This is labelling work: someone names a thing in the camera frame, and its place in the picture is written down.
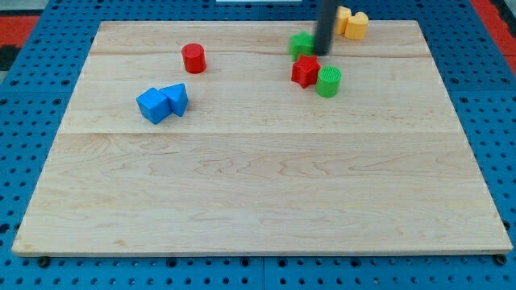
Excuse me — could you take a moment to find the red cylinder block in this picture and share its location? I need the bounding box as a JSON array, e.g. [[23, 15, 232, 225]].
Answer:
[[181, 43, 206, 74]]

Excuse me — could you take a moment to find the red star block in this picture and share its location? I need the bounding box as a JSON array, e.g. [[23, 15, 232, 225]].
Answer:
[[291, 54, 321, 89]]

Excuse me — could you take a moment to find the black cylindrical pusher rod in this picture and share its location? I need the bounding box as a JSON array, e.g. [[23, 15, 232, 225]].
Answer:
[[314, 0, 339, 56]]

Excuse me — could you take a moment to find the blue triangular prism block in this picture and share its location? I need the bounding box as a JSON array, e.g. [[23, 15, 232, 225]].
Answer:
[[160, 83, 189, 117]]

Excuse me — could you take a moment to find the yellow heart block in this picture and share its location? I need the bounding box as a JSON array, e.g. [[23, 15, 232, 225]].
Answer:
[[344, 12, 369, 40]]

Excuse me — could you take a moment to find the light wooden board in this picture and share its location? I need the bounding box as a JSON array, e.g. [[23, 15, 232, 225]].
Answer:
[[12, 20, 513, 257]]

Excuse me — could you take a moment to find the green star block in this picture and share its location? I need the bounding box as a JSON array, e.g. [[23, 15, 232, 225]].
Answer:
[[289, 31, 314, 62]]

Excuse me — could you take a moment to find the green cylinder block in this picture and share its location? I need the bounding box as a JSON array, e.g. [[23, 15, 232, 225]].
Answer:
[[315, 65, 342, 98]]

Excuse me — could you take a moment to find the blue cube block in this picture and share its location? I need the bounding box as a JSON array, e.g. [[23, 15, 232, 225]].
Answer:
[[136, 88, 172, 124]]

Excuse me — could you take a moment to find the yellow hexagon block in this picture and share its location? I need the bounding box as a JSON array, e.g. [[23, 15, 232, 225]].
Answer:
[[334, 6, 352, 35]]

